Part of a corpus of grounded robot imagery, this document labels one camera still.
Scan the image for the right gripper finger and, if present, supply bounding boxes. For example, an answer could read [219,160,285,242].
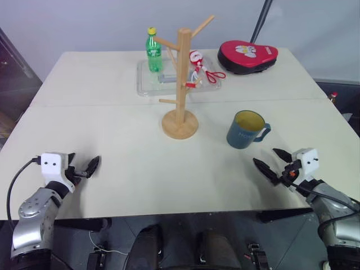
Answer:
[253,157,280,187]
[272,148,293,164]

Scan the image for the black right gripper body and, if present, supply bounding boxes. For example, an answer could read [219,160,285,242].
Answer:
[277,160,302,187]

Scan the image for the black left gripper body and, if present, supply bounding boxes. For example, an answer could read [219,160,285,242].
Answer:
[64,165,88,185]

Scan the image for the wooden mug tree stand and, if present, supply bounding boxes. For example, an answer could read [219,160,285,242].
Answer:
[154,15,216,140]

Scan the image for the blue mug with yellow inside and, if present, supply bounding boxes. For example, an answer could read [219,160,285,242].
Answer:
[226,110,272,150]

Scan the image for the dark equipment with red knob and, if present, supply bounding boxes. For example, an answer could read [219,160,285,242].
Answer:
[313,78,360,124]

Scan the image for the black floor device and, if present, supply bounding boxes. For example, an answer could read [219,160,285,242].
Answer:
[86,249,110,270]
[244,242,270,270]

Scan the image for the dark cabinet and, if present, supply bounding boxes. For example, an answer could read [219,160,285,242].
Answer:
[0,27,44,147]

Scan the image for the dark rounded shape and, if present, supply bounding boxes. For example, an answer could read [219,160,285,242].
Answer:
[127,224,164,270]
[196,228,243,270]

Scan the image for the clear plastic tray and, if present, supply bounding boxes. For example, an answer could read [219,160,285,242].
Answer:
[136,54,223,98]

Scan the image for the red black zip case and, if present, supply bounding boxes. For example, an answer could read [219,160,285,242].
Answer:
[217,39,280,75]

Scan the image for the grey small box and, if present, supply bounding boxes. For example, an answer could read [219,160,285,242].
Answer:
[157,72,178,84]

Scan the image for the green plastic soda bottle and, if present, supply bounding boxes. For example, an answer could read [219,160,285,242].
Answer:
[145,26,164,73]

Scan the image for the black tripod pole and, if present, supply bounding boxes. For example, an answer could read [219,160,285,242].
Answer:
[250,0,274,44]

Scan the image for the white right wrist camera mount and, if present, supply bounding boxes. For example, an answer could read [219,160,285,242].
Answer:
[290,147,320,184]

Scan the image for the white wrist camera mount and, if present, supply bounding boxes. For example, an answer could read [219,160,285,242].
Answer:
[290,147,320,184]
[40,152,76,194]

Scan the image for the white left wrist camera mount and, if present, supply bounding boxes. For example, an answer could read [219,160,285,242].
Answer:
[40,152,76,194]

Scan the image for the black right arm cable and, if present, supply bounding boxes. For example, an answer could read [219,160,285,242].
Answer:
[289,179,360,234]

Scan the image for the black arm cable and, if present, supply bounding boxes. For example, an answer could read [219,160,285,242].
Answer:
[289,179,360,234]
[6,157,42,229]

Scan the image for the black table bracket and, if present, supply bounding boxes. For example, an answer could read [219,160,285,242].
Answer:
[256,207,313,224]
[52,218,113,233]

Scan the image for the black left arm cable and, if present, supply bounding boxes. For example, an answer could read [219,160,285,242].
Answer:
[6,157,42,229]

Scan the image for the white floor cable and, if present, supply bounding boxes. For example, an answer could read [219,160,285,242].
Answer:
[89,229,129,256]

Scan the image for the red handled scissors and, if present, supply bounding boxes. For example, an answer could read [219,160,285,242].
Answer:
[206,70,227,84]

